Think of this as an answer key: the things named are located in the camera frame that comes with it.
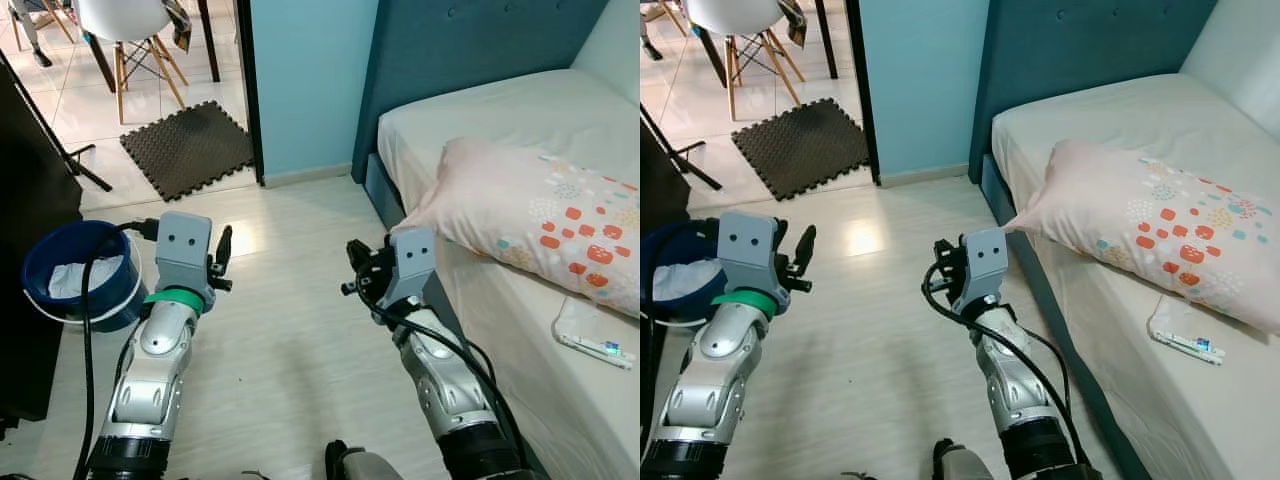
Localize crumpled white paper waste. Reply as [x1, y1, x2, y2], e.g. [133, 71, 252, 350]
[652, 260, 717, 299]
[47, 262, 103, 300]

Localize blue plastic bucket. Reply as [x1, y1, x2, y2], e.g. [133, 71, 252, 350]
[20, 220, 147, 334]
[640, 222, 731, 327]

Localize tall black cabinet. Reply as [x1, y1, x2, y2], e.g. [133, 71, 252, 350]
[0, 60, 84, 423]
[640, 122, 669, 223]

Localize black tripod stand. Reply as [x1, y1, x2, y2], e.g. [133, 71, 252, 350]
[640, 100, 724, 192]
[0, 48, 114, 193]

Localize cream bed mattress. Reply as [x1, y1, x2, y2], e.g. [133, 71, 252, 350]
[990, 72, 1280, 480]
[377, 67, 640, 480]

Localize plaid cloth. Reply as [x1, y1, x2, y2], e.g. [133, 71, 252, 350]
[777, 0, 807, 48]
[163, 0, 194, 54]

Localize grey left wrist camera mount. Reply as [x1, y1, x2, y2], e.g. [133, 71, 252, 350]
[717, 210, 780, 301]
[155, 211, 214, 301]

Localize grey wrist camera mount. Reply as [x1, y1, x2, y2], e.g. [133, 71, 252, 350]
[388, 225, 439, 309]
[950, 228, 1009, 313]
[717, 210, 780, 301]
[155, 211, 214, 301]

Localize person with black shoes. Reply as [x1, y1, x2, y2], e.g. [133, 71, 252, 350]
[640, 10, 666, 63]
[22, 8, 54, 69]

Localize black door frame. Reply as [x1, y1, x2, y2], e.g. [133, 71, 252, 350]
[234, 0, 267, 188]
[845, 0, 884, 188]

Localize white shell chair wooden legs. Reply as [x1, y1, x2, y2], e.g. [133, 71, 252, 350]
[75, 0, 191, 126]
[685, 0, 807, 123]

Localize teal upholstered headboard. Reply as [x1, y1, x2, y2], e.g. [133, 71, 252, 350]
[351, 0, 611, 185]
[967, 0, 1219, 185]

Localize pink pillow with coloured dots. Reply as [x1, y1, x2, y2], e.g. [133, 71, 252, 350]
[393, 137, 640, 319]
[1003, 138, 1280, 336]

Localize robot right leg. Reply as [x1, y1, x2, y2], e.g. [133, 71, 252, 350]
[324, 440, 403, 480]
[932, 438, 1003, 480]

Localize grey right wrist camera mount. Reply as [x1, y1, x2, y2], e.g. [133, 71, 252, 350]
[388, 225, 439, 309]
[950, 228, 1009, 313]

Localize white plastic packet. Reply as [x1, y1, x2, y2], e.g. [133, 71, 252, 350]
[1147, 295, 1230, 367]
[552, 296, 637, 372]

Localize black foam puzzle mat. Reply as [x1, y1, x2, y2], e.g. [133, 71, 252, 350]
[731, 97, 872, 202]
[119, 100, 257, 203]

